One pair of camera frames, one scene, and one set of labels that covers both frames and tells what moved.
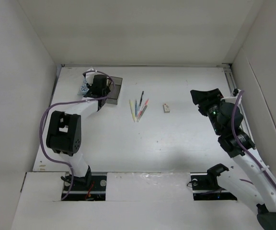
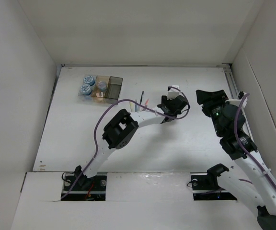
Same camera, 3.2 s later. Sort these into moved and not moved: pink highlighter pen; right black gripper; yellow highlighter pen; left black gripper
Moved: left black gripper
Not moved: pink highlighter pen; yellow highlighter pen; right black gripper
